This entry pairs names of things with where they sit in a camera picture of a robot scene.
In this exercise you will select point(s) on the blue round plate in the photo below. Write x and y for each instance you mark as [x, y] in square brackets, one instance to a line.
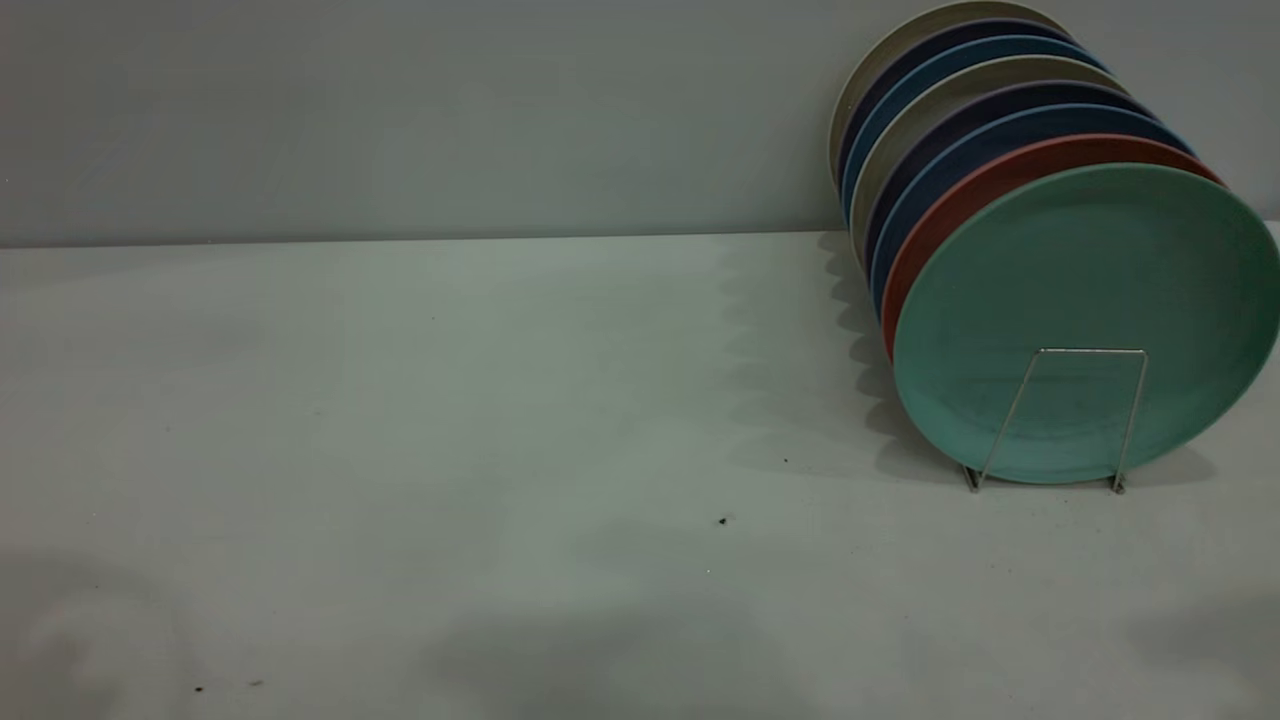
[1000, 47]
[895, 210]

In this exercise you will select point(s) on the beige round plate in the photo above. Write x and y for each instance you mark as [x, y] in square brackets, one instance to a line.
[900, 40]
[940, 105]

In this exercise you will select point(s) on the pink round plate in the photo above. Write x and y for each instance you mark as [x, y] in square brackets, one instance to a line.
[960, 183]

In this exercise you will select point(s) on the dark purple round plate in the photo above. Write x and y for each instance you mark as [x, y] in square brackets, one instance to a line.
[1040, 95]
[985, 30]

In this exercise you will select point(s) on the green round plate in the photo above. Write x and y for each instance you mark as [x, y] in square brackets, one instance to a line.
[1090, 270]

